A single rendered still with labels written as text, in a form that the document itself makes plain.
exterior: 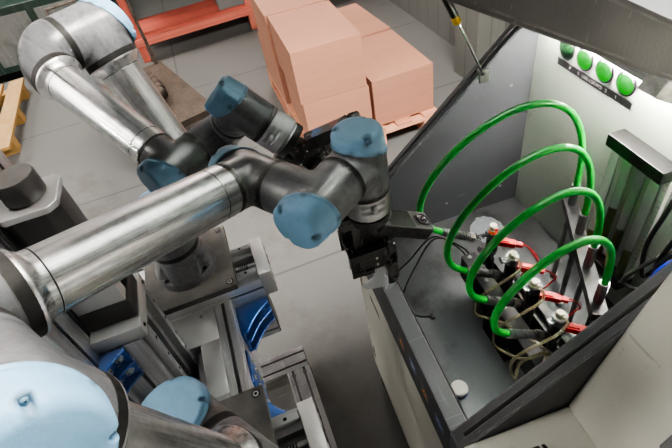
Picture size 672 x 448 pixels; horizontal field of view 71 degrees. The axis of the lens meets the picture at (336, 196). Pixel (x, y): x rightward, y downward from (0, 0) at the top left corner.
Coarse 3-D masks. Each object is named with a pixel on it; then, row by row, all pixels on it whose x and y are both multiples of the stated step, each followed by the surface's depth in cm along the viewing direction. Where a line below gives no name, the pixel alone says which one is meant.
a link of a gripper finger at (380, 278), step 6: (384, 264) 81; (378, 270) 81; (384, 270) 83; (378, 276) 82; (384, 276) 82; (366, 282) 82; (372, 282) 83; (378, 282) 83; (384, 282) 84; (366, 288) 83; (372, 288) 84
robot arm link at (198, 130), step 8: (208, 120) 88; (192, 128) 87; (200, 128) 87; (208, 128) 87; (216, 128) 86; (200, 136) 86; (208, 136) 86; (216, 136) 87; (224, 136) 87; (208, 144) 86; (216, 144) 87; (224, 144) 89; (232, 144) 90; (208, 152) 86
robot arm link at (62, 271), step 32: (224, 160) 65; (256, 160) 65; (160, 192) 56; (192, 192) 58; (224, 192) 60; (256, 192) 63; (96, 224) 50; (128, 224) 51; (160, 224) 54; (192, 224) 57; (0, 256) 43; (32, 256) 45; (64, 256) 46; (96, 256) 48; (128, 256) 51; (160, 256) 55; (0, 288) 41; (32, 288) 43; (64, 288) 46; (96, 288) 49; (32, 320) 43
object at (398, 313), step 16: (384, 288) 118; (400, 288) 117; (384, 304) 123; (400, 304) 114; (400, 320) 111; (416, 320) 110; (400, 336) 114; (416, 336) 107; (416, 352) 104; (432, 352) 104; (416, 368) 106; (432, 368) 101; (416, 384) 113; (432, 384) 98; (448, 384) 98; (432, 400) 99; (448, 400) 96; (432, 416) 105; (448, 416) 93; (464, 416) 93; (448, 432) 93
